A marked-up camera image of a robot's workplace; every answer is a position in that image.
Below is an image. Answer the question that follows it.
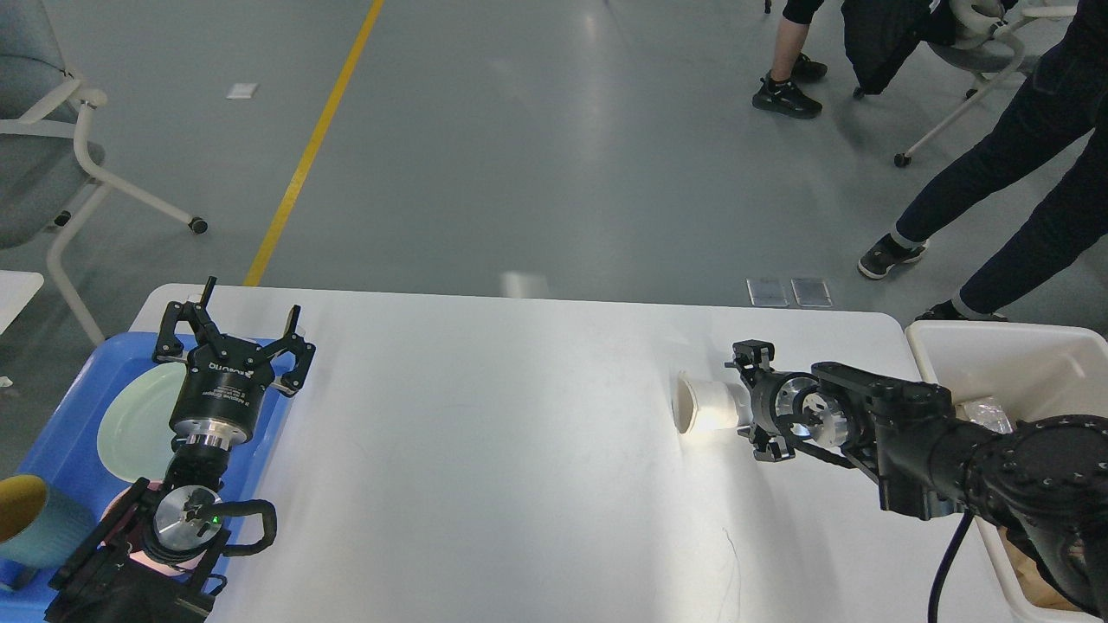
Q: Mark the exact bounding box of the grey office chair left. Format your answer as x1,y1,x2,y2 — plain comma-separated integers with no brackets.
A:
1,1,209,344

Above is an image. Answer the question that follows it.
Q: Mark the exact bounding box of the grey office chair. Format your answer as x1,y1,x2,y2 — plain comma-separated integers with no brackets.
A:
1,1,209,344
893,1,1077,167

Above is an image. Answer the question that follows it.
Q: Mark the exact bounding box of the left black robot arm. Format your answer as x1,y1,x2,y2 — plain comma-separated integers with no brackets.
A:
44,279,316,622

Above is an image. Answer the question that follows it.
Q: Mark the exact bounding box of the white paper cup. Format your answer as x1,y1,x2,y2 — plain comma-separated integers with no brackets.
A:
671,372,753,435

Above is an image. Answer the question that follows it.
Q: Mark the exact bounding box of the mint green plate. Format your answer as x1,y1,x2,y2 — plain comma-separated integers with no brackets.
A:
96,362,186,484

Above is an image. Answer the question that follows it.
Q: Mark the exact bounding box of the blue plastic tray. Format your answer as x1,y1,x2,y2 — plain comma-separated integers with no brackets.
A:
1,331,293,622

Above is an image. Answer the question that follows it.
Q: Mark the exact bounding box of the white waste bin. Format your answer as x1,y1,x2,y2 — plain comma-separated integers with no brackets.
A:
905,321,1108,623

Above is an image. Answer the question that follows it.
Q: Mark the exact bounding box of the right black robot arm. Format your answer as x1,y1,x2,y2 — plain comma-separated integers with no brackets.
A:
729,340,1107,620

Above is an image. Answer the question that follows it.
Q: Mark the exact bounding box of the white side table edge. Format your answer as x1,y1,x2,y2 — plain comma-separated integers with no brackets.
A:
0,270,44,334

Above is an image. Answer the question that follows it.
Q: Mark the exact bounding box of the crushed clear plastic bottle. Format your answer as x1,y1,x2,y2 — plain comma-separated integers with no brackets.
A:
955,395,1015,435

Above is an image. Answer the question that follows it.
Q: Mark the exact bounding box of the person in dark trousers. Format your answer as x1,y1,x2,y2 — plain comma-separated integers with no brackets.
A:
858,1,1107,321

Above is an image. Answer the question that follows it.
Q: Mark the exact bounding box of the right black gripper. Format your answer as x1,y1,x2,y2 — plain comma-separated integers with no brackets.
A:
725,339,806,464

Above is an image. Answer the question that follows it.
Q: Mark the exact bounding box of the pink mug dark inside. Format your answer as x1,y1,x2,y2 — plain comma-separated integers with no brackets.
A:
99,480,206,578

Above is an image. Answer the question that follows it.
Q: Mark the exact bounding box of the brown paper bag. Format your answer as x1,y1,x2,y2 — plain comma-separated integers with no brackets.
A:
997,528,1078,612

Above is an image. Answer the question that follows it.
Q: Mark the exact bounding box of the seated person in black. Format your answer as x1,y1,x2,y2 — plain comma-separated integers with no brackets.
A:
751,1,828,119

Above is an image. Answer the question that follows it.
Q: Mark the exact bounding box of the grey office chair right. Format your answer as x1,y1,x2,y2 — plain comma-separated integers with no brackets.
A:
893,1,1077,167

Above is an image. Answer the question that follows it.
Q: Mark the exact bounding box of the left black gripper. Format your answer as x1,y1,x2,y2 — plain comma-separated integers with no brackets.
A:
152,277,316,445

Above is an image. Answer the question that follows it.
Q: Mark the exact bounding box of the black jacket on chair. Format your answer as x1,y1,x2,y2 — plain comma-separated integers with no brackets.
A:
841,1,955,98

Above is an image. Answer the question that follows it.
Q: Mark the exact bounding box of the teal mug yellow inside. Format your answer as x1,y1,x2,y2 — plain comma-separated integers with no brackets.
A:
1,473,98,593

